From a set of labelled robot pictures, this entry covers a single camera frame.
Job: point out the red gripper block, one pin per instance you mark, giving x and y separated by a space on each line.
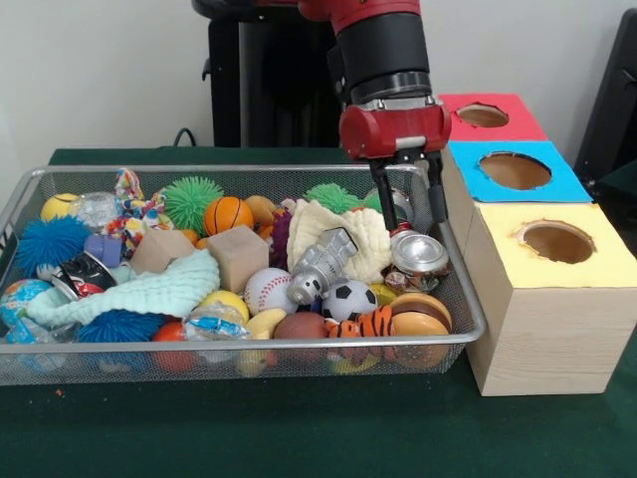
398 129

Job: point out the orange striped tiger plush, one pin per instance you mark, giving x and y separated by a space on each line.
365 323

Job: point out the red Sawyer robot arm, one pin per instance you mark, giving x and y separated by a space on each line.
383 55

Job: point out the wooden box with three holes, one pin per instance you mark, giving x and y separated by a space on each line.
547 338

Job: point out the crushed silver drink can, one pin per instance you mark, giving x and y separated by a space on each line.
418 251

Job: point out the cream knitted cloth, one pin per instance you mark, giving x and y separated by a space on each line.
308 224

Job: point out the silver robot figure toy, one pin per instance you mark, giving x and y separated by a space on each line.
323 259

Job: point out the black and white soccer ball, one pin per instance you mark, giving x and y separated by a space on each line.
348 301

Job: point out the wooden toy hamburger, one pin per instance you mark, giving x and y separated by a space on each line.
423 318

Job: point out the white baseball toy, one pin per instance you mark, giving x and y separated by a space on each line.
266 291

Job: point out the orange basketball toy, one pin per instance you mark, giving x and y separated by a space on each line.
228 215

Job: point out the wooden cube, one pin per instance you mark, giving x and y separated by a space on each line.
236 259

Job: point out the dark green table cloth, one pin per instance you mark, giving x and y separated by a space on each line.
622 199
298 433

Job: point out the black flat panel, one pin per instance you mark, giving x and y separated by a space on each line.
617 99

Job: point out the mint green knitted cloth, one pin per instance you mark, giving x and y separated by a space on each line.
149 291

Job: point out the blue spiky rubber ball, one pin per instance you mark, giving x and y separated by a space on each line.
50 246

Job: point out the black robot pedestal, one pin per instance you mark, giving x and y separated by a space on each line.
224 74

